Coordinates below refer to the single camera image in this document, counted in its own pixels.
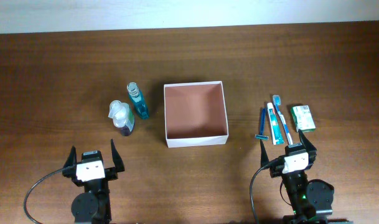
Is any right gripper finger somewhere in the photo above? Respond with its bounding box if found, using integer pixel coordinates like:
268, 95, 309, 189
298, 129, 316, 152
260, 139, 269, 167

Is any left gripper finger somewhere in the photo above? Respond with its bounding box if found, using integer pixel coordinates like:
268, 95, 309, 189
63, 146, 77, 172
110, 139, 125, 172

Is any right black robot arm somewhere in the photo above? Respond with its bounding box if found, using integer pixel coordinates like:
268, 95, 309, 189
259, 131, 350, 224

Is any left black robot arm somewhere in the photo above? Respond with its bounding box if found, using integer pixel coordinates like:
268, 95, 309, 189
62, 140, 125, 223

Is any blue disposable razor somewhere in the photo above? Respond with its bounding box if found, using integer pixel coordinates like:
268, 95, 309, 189
255, 108, 269, 140

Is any white teal toothpaste tube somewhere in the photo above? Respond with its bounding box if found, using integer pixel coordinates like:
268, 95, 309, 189
266, 103, 284, 145

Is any green white soap box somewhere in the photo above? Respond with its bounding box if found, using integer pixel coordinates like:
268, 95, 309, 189
291, 105, 316, 132

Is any clear foam pump bottle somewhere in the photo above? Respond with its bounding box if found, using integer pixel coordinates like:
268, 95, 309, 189
108, 100, 135, 136

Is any blue white toothbrush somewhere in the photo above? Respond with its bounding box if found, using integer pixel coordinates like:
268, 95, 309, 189
273, 95, 293, 145

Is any teal mouthwash bottle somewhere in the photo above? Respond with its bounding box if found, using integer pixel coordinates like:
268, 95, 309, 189
127, 82, 149, 119

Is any white square cardboard box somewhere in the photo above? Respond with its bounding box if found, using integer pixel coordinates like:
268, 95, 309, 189
164, 81, 229, 148

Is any right black cable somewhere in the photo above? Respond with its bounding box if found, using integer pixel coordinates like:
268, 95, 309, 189
249, 157, 283, 224

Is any black cable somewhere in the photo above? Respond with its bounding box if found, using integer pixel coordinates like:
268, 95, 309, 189
249, 157, 283, 224
23, 165, 77, 224

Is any left black cable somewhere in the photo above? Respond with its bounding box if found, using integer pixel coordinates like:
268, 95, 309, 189
23, 165, 77, 224

